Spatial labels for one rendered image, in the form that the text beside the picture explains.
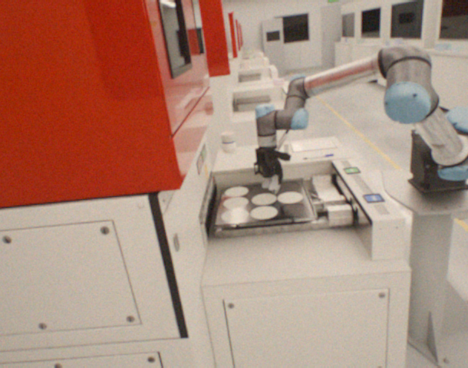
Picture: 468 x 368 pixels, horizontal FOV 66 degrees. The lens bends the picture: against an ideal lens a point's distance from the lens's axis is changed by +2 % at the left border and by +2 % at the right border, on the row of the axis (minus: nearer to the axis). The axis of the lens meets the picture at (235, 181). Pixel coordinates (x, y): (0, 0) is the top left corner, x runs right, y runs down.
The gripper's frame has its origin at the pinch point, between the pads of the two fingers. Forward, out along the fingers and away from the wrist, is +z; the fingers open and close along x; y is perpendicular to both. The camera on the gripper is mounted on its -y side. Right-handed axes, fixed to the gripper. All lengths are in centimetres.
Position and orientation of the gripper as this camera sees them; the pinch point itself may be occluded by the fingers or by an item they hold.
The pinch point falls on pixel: (275, 190)
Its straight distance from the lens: 146.6
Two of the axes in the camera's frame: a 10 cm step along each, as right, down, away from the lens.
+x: 6.4, 2.2, -7.4
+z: 1.2, 9.2, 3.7
